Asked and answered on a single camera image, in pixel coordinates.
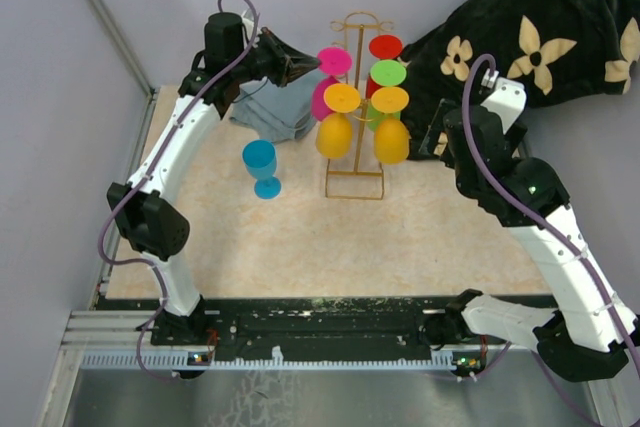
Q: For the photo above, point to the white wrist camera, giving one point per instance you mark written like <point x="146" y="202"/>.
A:
<point x="507" y="98"/>
<point x="249" y="19"/>

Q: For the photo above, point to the orange plastic wine glass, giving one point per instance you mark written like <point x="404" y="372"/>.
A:
<point x="391" y="137"/>
<point x="334" y="135"/>

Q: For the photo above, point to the pink plastic wine glass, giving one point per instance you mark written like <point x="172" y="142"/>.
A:
<point x="335" y="62"/>

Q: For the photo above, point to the white slotted cable duct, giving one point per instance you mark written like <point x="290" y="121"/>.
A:
<point x="180" y="360"/>

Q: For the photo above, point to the grey folded cloth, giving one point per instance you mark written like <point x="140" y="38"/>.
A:
<point x="277" y="114"/>

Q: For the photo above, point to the green plastic wine glass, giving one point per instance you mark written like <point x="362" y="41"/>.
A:
<point x="387" y="73"/>

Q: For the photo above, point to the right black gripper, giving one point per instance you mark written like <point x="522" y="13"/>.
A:
<point x="437" y="129"/>

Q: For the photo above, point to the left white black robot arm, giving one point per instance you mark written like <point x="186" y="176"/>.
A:
<point x="235" y="52"/>

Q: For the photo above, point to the black floral blanket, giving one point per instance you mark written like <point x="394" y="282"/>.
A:
<point x="559" y="50"/>

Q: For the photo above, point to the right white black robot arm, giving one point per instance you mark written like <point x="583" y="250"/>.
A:
<point x="586" y="335"/>

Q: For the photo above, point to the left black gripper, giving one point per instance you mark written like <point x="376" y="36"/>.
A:
<point x="281" y="54"/>

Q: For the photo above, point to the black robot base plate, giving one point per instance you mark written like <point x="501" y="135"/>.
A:
<point x="318" y="329"/>

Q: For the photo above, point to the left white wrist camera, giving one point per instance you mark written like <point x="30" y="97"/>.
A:
<point x="249" y="19"/>

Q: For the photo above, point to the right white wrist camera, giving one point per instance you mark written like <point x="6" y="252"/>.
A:
<point x="507" y="98"/>

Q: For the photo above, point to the red plastic wine glass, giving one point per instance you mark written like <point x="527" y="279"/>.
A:
<point x="382" y="47"/>

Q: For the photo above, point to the aluminium frame rail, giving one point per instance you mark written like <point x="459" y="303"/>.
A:
<point x="122" y="46"/>

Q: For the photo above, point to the blue plastic wine glass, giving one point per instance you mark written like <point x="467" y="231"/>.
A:
<point x="260" y="160"/>

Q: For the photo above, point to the gold wire glass rack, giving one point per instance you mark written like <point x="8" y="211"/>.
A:
<point x="354" y="29"/>

